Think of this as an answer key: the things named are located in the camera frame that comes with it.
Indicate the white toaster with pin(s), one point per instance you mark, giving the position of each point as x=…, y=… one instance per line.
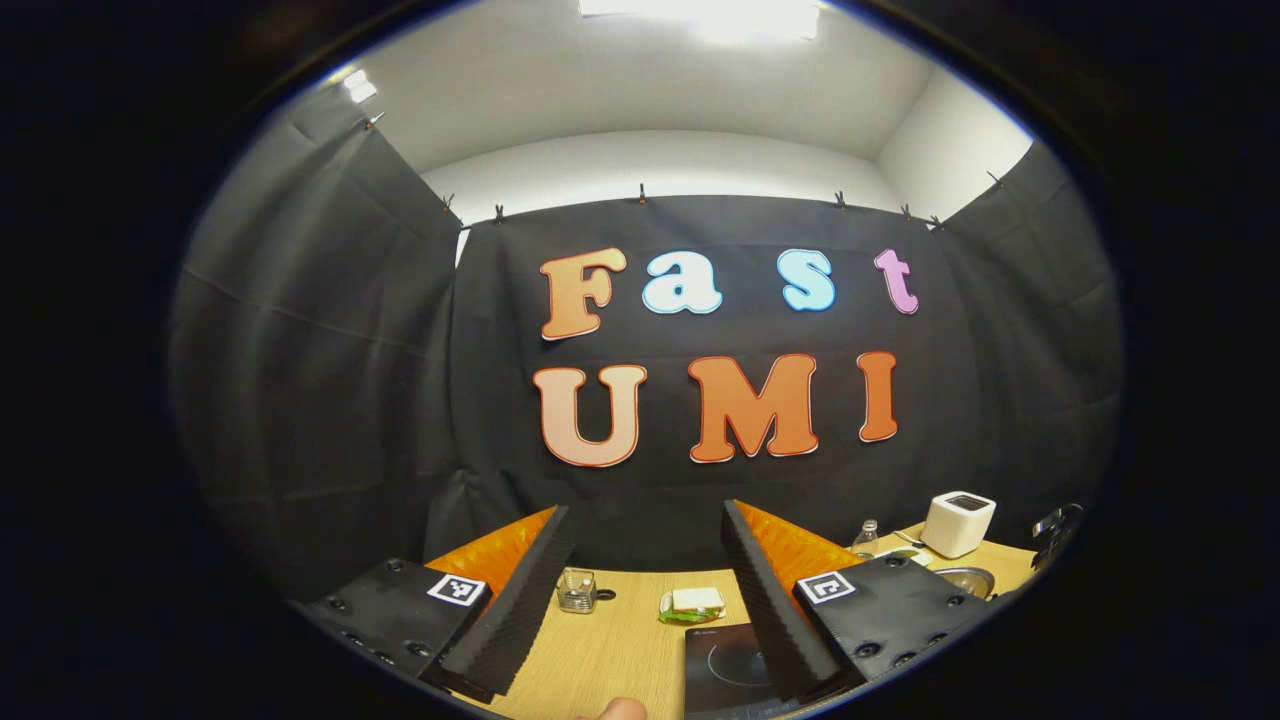
x=955, y=530

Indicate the ceiling light panel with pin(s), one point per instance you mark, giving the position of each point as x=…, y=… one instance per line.
x=700, y=15

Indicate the black induction cooktop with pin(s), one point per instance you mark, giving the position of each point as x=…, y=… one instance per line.
x=720, y=670

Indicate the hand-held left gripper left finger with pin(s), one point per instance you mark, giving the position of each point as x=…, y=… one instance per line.
x=520, y=610

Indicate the row of black cloth clips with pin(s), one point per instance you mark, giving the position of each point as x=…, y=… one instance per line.
x=641, y=193

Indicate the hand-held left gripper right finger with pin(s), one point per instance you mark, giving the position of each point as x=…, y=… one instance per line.
x=770, y=610

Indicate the sandwich with lettuce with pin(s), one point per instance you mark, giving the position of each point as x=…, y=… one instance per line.
x=695, y=600

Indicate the white divided bean plate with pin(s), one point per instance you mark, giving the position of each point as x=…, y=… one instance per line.
x=905, y=555

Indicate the small ceiling light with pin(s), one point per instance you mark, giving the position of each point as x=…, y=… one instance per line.
x=360, y=86

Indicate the clear plastic water bottle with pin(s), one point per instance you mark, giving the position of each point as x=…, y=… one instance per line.
x=866, y=545

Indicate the small glass holder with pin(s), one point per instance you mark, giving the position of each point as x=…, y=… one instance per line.
x=577, y=592

